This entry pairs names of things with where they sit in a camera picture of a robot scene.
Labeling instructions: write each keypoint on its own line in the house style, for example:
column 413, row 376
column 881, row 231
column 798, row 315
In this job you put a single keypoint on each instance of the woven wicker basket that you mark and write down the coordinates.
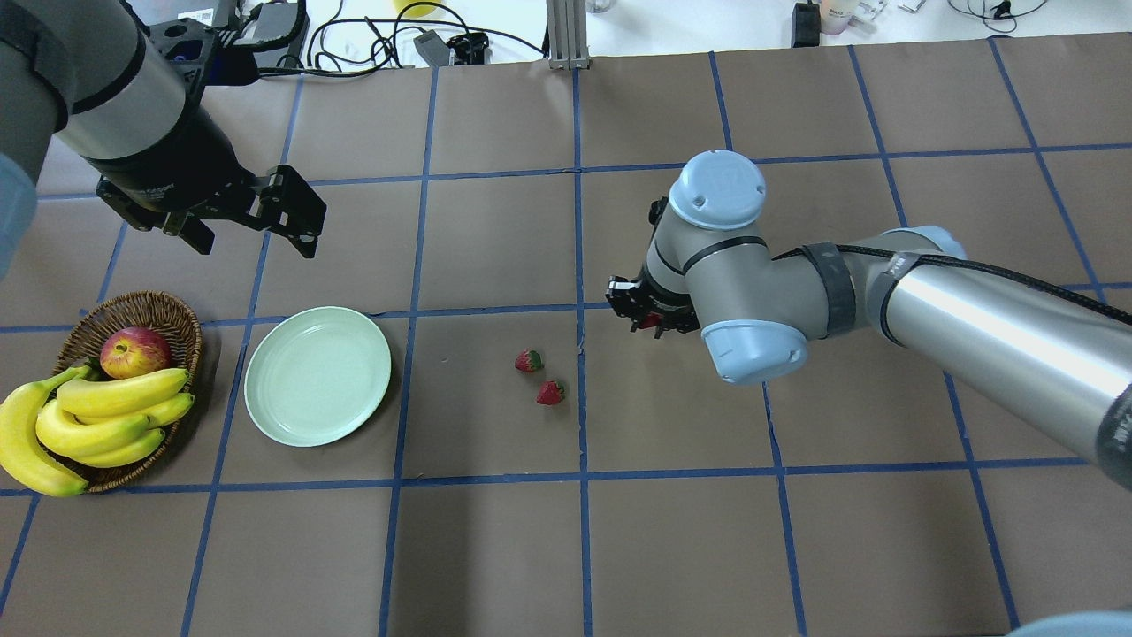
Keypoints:
column 179, row 325

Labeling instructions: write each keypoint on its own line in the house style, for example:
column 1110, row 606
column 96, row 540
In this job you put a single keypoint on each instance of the red strawberry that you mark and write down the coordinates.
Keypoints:
column 550, row 393
column 651, row 321
column 529, row 360

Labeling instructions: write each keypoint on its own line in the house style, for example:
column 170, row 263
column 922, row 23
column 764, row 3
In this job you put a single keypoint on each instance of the yellow banana bunch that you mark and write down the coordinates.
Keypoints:
column 53, row 427

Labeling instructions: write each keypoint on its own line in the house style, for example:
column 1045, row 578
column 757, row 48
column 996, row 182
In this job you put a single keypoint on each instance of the light green plate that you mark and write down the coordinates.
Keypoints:
column 317, row 376

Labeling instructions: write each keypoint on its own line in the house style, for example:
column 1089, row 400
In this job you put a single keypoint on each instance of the aluminium frame post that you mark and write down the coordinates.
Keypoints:
column 568, row 46

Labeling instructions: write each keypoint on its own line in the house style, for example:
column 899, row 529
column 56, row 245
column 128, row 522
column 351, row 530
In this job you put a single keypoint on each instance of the yellow tape roll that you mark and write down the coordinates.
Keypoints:
column 415, row 10

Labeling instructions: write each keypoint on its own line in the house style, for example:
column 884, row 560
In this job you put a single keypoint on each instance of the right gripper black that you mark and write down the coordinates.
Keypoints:
column 638, row 307

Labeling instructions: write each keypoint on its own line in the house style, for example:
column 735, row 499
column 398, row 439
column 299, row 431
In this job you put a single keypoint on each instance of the paper cup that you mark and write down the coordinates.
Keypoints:
column 835, row 15

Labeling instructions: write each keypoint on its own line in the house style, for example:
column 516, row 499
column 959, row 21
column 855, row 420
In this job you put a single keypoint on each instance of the red apple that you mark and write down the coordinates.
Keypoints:
column 133, row 352

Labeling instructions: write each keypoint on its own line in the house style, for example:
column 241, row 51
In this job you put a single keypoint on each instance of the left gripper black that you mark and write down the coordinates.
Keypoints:
column 174, row 161

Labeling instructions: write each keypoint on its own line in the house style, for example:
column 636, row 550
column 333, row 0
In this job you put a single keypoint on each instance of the black power adapter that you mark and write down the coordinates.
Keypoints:
column 275, row 25

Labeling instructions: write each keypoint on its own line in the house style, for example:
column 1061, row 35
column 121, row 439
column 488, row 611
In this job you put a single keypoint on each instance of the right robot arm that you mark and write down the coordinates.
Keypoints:
column 1056, row 359

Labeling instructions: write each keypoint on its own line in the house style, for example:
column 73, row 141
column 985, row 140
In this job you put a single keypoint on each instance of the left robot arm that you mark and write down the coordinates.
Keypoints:
column 57, row 55

